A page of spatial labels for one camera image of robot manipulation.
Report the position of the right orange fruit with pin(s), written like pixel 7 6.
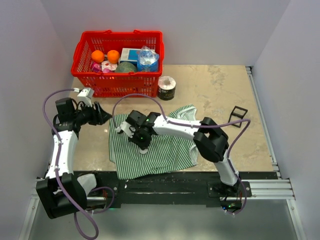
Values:
pixel 113 56

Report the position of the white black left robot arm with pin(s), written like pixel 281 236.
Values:
pixel 61 189

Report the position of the left orange fruit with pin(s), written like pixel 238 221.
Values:
pixel 97 56

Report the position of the white blue carton box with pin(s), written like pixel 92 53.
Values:
pixel 129 55

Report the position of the blue wrapped tissue pack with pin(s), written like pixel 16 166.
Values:
pixel 147 60

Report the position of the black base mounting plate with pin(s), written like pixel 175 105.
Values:
pixel 93 189

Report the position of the green melon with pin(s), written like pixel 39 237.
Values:
pixel 126 67

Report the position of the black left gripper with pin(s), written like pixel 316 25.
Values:
pixel 99 115

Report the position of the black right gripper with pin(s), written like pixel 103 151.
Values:
pixel 143 144

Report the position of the green white striped garment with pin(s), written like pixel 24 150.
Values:
pixel 165 154

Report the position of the black wrapped toilet roll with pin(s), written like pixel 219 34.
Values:
pixel 166 88

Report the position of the pink white snack packet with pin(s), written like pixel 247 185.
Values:
pixel 104 67

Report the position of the orange fruit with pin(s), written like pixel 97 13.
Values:
pixel 97 56
pixel 113 56

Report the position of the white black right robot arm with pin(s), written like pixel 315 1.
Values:
pixel 209 138

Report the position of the red plastic shopping basket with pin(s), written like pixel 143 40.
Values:
pixel 117 84

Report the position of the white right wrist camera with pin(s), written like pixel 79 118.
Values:
pixel 126 128

